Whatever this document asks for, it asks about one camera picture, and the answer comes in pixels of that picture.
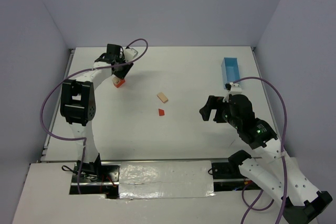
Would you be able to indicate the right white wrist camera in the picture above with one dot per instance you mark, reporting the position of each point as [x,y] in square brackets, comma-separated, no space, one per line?
[233,89]

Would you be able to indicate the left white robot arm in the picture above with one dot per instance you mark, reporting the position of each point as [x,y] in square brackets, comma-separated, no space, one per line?
[78,104]

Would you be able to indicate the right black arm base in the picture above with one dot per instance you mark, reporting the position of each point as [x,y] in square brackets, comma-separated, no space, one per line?
[226,178]

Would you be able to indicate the red cube with window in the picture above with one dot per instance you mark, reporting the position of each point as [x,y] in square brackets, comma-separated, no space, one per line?
[117,85]

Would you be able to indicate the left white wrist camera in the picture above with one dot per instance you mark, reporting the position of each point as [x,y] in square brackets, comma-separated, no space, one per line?
[130,54]

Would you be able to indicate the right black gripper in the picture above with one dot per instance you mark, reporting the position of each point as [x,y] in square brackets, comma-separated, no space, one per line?
[219,109]

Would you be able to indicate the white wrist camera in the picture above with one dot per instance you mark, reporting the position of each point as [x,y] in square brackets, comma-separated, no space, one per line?
[130,54]
[233,89]

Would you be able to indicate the blue plastic box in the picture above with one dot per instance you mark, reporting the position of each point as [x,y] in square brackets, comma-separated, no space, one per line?
[230,70]

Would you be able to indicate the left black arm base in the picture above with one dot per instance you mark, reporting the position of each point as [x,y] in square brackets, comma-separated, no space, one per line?
[106,183]

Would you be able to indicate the natural wood cube with windows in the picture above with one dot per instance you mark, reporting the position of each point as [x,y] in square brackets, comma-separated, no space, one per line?
[115,80]

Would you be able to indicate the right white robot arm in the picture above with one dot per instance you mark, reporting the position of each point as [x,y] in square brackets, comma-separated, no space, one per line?
[300,200]

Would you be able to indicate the silver foil tape sheet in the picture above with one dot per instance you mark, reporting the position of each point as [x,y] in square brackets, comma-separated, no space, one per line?
[156,180]

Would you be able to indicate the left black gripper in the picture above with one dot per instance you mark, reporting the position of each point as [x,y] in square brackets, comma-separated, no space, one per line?
[122,70]

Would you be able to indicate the natural wood block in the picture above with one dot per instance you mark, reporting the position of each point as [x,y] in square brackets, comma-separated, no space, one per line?
[162,97]

